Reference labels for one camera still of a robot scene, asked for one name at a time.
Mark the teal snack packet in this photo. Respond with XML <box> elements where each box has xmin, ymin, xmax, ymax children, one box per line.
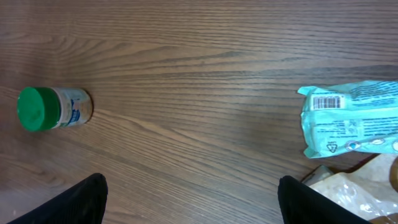
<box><xmin>298</xmin><ymin>80</ymin><xmax>397</xmax><ymax>159</ymax></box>

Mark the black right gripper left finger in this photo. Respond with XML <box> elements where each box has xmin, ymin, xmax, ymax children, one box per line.
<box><xmin>9</xmin><ymin>173</ymin><xmax>108</xmax><ymax>224</ymax></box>

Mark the green lid jar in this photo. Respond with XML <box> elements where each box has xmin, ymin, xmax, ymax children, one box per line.
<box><xmin>17</xmin><ymin>87</ymin><xmax>93</xmax><ymax>132</ymax></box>

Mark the brown clear snack bag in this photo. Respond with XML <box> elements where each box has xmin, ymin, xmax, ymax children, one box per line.
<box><xmin>300</xmin><ymin>152</ymin><xmax>398</xmax><ymax>224</ymax></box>

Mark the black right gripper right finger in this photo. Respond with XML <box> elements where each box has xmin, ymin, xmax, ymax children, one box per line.
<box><xmin>277</xmin><ymin>175</ymin><xmax>370</xmax><ymax>224</ymax></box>

